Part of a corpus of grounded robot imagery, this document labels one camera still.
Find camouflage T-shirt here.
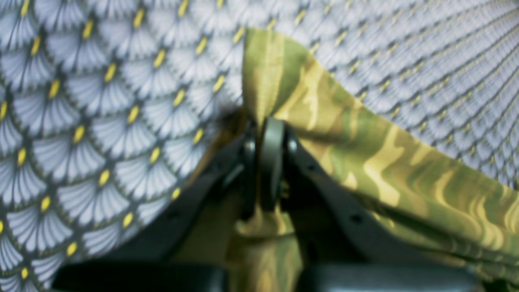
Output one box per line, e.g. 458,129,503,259
185,26,518,292

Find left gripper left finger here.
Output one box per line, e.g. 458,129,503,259
51,118,273,292

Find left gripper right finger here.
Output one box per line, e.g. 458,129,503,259
271,118,482,292

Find purple fan-pattern table cloth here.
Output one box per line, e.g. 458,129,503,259
1,0,518,292

